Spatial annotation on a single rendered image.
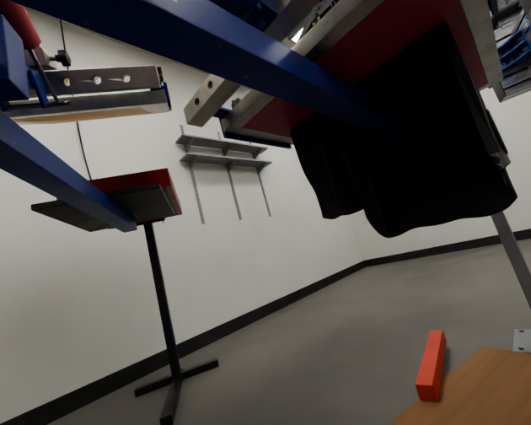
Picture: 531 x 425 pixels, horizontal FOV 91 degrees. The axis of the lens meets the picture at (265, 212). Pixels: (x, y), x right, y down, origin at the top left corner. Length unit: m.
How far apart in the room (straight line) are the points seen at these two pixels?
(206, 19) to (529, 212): 4.16
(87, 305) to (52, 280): 0.27
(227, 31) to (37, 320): 2.06
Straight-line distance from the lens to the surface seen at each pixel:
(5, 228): 2.31
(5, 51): 0.61
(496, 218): 1.40
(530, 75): 1.50
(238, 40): 0.43
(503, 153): 0.98
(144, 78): 0.84
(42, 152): 0.72
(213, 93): 0.70
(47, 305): 2.23
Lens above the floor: 0.58
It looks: 10 degrees up
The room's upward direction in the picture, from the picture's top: 15 degrees counter-clockwise
